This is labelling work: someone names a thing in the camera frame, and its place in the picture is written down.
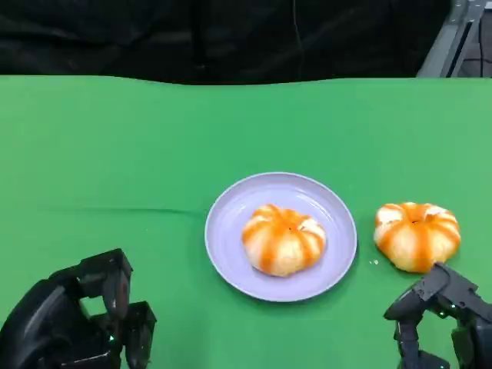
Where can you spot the lilac plate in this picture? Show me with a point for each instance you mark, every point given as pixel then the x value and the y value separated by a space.
pixel 230 230

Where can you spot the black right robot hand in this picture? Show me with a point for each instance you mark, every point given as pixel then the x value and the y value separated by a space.
pixel 471 319

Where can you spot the black backdrop curtain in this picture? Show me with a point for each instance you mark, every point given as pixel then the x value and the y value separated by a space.
pixel 153 34

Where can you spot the orange white toy bread roll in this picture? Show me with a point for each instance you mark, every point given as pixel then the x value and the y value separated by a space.
pixel 417 240
pixel 282 242

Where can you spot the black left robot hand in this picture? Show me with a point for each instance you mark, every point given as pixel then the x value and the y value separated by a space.
pixel 46 326

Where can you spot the green table cloth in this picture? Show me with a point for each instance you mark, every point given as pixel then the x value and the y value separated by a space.
pixel 246 130

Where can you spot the grey metal frame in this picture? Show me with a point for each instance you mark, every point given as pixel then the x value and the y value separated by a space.
pixel 449 42

